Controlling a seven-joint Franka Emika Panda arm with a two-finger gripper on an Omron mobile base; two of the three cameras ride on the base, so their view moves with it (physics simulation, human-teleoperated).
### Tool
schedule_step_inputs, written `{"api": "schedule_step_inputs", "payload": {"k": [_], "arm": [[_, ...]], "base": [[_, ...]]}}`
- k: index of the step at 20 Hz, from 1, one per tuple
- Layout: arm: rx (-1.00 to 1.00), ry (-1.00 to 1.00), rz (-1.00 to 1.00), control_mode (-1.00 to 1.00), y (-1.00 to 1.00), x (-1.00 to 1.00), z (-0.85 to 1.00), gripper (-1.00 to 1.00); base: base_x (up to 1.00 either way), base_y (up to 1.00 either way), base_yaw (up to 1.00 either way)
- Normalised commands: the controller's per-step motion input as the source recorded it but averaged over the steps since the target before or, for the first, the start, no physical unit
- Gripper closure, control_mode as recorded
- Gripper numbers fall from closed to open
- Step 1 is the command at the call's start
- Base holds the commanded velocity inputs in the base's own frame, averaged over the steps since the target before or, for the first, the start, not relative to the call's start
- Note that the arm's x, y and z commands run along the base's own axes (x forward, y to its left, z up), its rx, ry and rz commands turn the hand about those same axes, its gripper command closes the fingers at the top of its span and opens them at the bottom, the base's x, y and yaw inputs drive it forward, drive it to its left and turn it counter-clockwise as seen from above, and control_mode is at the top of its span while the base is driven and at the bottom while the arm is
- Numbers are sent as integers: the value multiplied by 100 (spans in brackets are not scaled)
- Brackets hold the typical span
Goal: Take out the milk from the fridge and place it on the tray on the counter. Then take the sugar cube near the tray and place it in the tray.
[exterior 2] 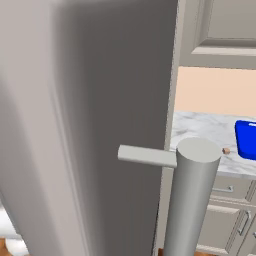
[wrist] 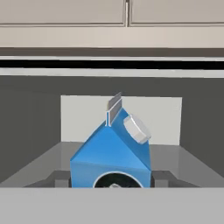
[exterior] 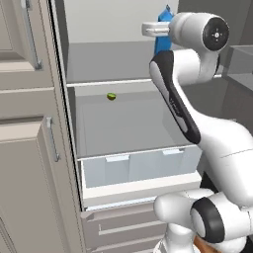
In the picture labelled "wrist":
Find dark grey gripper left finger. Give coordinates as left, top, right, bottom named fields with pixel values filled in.
left=24, top=170, right=71, bottom=188

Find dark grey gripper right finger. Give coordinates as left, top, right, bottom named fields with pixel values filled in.
left=150, top=170, right=200, bottom=188

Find blue milk carton white cap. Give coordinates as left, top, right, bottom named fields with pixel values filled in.
left=69, top=91, right=152, bottom=189

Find beige cupboard door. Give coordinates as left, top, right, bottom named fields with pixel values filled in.
left=129, top=0, right=224, bottom=27
left=0, top=0, right=127, bottom=27

